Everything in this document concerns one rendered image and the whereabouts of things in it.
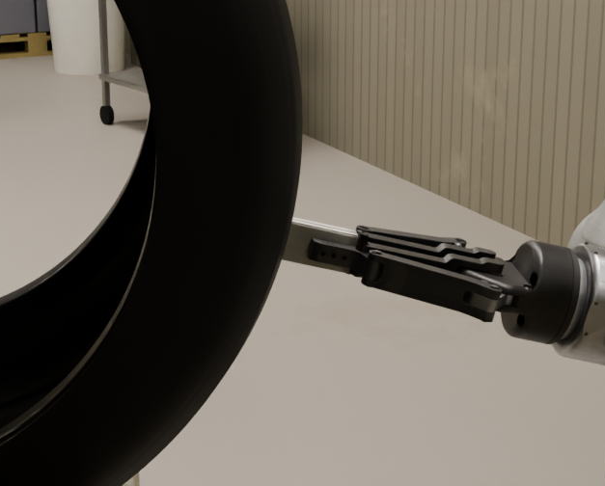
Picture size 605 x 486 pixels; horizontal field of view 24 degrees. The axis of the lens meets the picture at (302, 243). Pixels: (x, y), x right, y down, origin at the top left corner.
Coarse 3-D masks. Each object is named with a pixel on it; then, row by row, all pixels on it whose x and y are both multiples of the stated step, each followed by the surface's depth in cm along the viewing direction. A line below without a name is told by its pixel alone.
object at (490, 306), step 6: (486, 282) 101; (474, 294) 100; (504, 294) 102; (468, 300) 100; (474, 300) 100; (480, 300) 100; (486, 300) 99; (492, 300) 99; (498, 300) 100; (504, 300) 102; (510, 300) 102; (474, 306) 100; (480, 306) 100; (486, 306) 99; (492, 306) 99; (498, 306) 101
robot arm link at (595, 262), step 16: (592, 256) 104; (592, 272) 103; (592, 288) 103; (592, 304) 103; (576, 320) 104; (592, 320) 103; (576, 336) 104; (592, 336) 103; (560, 352) 106; (576, 352) 105; (592, 352) 104
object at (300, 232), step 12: (300, 228) 102; (312, 228) 102; (324, 228) 102; (288, 240) 102; (300, 240) 102; (336, 240) 103; (348, 240) 103; (288, 252) 102; (300, 252) 103; (312, 264) 103; (324, 264) 103
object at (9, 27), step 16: (0, 0) 808; (16, 0) 812; (32, 0) 816; (0, 16) 810; (16, 16) 814; (32, 16) 818; (0, 32) 812; (16, 32) 817; (32, 32) 821; (48, 32) 837; (32, 48) 823
